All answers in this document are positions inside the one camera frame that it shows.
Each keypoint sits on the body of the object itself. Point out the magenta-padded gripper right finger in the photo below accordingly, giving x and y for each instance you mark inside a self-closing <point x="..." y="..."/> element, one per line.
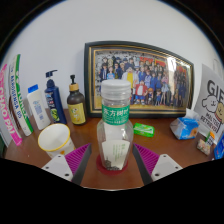
<point x="165" y="166"/>

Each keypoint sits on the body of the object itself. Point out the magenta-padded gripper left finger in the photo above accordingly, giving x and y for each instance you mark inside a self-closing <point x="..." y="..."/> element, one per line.
<point x="57" y="165"/>

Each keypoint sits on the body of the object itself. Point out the clear green-labelled drink bottle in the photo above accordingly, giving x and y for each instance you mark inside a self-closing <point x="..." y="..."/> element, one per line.
<point x="115" y="133"/>

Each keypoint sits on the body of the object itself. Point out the white yellow-rimmed cup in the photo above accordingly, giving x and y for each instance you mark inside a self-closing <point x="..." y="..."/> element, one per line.
<point x="55" y="138"/>

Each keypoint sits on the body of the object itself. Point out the small green box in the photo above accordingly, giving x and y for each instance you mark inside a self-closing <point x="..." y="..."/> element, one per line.
<point x="144" y="130"/>

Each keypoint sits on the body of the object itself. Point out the small printed card pack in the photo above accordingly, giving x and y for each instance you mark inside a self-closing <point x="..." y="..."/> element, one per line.
<point x="203" y="147"/>

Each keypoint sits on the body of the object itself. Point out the blue tissue pack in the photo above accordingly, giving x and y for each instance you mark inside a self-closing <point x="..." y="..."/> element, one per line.
<point x="185" y="128"/>

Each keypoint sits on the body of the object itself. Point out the small colourful puzzle cube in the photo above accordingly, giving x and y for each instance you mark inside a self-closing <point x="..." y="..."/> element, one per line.
<point x="210" y="135"/>

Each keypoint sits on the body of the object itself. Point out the white blue-capped lotion bottle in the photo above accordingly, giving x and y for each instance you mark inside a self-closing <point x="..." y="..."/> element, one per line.
<point x="38" y="110"/>

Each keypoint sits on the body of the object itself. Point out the brown yellow-labelled pump bottle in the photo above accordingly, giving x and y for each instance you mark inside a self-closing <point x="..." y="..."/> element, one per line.
<point x="76" y="110"/>

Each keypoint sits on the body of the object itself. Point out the dark blue pump bottle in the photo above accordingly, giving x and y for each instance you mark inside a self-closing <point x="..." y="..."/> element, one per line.
<point x="55" y="103"/>

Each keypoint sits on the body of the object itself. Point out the pink shuttlecock tube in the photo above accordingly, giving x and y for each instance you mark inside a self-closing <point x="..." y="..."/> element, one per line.
<point x="8" y="110"/>

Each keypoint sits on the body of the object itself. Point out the green white shuttlecock tube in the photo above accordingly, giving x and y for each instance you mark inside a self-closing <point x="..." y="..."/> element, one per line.
<point x="20" y="100"/>

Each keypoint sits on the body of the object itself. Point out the white printed paper gift bag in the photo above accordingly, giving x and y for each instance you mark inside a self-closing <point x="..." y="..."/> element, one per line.
<point x="211" y="100"/>

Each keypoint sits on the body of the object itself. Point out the framed group picture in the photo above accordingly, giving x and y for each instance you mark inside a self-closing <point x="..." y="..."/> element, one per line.
<point x="150" y="76"/>

